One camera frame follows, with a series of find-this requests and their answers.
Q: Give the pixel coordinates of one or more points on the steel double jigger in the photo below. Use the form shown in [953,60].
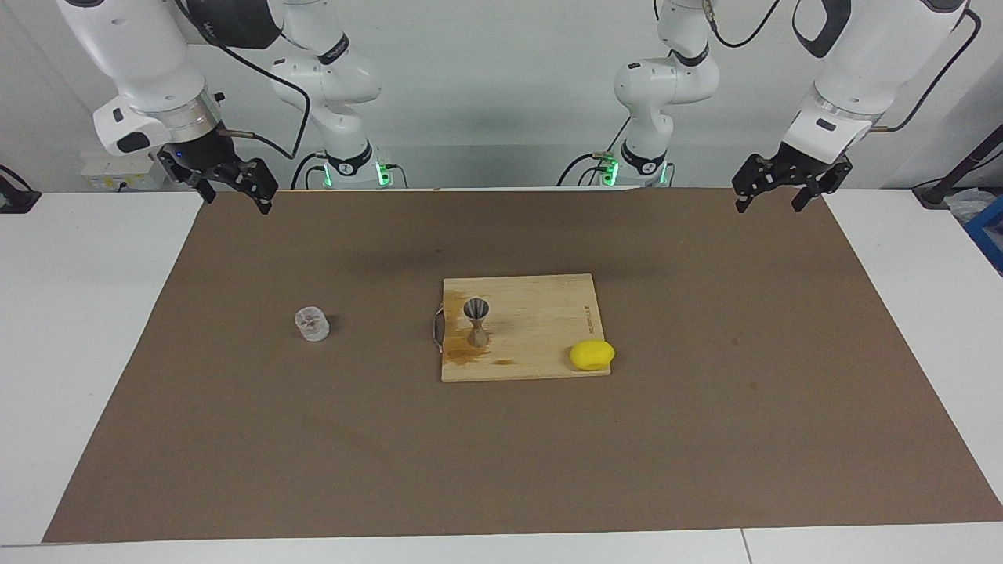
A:
[476,309]

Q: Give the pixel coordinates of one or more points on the black clamp mount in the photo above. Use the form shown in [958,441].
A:
[19,200]

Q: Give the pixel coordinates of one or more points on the black tripod leg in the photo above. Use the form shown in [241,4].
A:
[952,172]

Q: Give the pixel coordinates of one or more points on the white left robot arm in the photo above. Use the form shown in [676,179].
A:
[854,55]

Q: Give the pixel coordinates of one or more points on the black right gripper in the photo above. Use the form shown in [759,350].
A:
[200,157]

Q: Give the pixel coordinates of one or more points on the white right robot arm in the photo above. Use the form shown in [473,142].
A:
[133,55]

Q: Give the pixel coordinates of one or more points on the brown paper table mat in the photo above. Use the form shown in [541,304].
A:
[470,470]

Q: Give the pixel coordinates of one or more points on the small clear glass cup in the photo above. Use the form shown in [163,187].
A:
[312,325]

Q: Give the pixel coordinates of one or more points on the white power strip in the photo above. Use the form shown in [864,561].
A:
[102,178]

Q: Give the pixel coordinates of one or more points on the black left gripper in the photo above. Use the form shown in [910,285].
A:
[815,172]

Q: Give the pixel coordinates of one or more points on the blue plastic box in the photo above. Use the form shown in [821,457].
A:
[989,235]

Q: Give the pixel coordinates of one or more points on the clear plastic bag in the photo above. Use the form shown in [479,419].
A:
[968,205]

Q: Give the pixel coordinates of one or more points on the yellow lemon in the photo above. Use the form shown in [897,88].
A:
[592,355]

